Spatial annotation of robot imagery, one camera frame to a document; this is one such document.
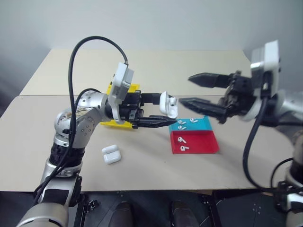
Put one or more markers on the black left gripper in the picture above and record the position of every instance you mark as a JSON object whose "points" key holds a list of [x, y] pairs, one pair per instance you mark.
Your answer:
{"points": [[132, 104]]}

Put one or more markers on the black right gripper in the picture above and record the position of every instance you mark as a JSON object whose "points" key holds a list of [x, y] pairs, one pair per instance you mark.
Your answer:
{"points": [[239, 94]]}

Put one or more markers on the white earbud case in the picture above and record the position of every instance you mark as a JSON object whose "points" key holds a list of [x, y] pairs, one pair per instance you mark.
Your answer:
{"points": [[111, 154], [165, 106]]}

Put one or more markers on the white earbud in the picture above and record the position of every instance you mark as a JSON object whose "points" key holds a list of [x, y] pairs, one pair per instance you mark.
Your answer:
{"points": [[181, 140], [193, 120], [173, 101], [184, 148], [182, 128], [181, 122]]}

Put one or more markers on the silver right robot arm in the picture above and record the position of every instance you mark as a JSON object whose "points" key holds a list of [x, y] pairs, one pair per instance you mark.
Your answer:
{"points": [[292, 104]]}

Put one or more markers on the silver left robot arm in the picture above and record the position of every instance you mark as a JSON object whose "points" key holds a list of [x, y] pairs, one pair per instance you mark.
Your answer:
{"points": [[85, 118]]}

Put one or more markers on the yellow plastic bin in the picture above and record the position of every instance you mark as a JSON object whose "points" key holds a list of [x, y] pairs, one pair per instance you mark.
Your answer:
{"points": [[133, 88]]}

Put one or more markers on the closed white earbud case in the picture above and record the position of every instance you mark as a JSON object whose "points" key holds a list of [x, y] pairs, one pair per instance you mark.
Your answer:
{"points": [[111, 154]]}

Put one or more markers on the teal plastic tray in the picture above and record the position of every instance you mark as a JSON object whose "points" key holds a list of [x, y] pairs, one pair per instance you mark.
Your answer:
{"points": [[201, 124]]}

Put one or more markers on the red plastic tray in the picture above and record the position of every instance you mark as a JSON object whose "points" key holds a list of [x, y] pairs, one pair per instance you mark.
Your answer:
{"points": [[201, 142]]}

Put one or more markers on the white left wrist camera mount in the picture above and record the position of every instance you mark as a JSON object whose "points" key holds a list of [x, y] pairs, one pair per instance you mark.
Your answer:
{"points": [[122, 80]]}

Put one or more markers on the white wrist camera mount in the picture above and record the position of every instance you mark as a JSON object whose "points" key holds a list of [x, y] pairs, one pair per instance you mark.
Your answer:
{"points": [[271, 56], [122, 80]]}

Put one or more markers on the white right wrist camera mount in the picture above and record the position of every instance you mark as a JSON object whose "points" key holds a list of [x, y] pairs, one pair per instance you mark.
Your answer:
{"points": [[271, 56]]}

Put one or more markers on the black base frame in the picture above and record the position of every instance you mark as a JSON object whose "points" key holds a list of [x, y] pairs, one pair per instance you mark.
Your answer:
{"points": [[151, 208]]}

